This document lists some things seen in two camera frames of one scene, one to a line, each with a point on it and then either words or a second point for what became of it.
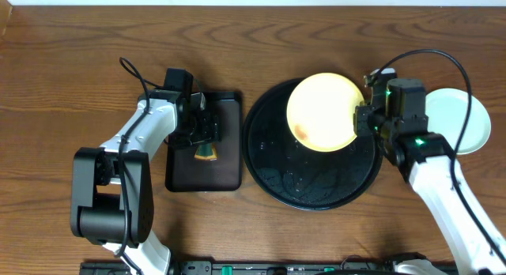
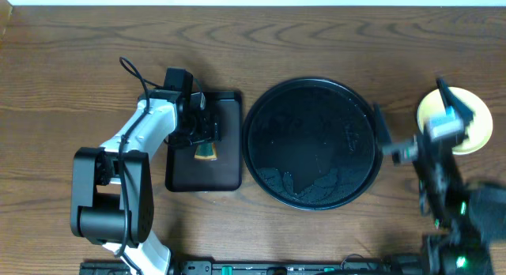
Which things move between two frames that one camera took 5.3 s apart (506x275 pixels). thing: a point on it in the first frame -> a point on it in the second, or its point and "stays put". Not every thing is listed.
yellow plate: (320, 111) -> (480, 128)
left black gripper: (206, 129) stays put
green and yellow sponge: (205, 152) stays put
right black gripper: (360, 126) -> (458, 107)
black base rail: (247, 267) stays put
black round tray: (297, 175) stays put
